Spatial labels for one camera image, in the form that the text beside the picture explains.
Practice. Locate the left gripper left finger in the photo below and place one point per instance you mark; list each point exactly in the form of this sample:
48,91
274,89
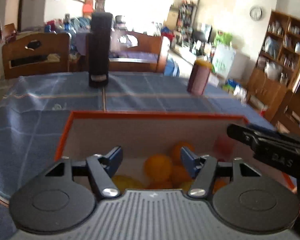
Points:
101,168

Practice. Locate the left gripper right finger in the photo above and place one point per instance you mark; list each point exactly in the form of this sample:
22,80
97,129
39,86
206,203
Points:
202,170

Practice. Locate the small yellow fruit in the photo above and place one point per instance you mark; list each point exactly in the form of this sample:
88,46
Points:
185,186

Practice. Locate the large orange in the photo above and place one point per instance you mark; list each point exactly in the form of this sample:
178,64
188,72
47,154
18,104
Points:
158,168

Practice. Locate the wooden chair right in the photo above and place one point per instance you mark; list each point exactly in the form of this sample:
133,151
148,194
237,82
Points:
287,116

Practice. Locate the wooden chair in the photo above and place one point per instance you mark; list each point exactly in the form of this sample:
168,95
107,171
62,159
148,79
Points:
136,52
36,54
287,116

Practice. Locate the orange cardboard box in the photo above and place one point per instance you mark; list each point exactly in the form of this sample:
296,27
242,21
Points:
141,134

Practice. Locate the blue plaid tablecloth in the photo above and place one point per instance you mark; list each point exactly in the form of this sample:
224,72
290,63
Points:
35,109

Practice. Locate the pink cup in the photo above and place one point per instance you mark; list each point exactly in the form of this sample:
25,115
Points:
199,77

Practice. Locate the wooden bookshelf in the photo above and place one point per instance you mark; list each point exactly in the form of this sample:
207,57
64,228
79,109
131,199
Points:
278,64

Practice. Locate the wooden chair far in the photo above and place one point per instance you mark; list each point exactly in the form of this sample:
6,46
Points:
136,52

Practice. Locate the black cylinder speaker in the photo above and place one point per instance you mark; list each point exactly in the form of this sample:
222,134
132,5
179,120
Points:
98,47

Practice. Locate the wooden chair left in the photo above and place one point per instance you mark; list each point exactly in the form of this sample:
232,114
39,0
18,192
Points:
36,54

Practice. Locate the wall clock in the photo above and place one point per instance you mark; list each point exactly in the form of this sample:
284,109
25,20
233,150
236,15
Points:
256,13

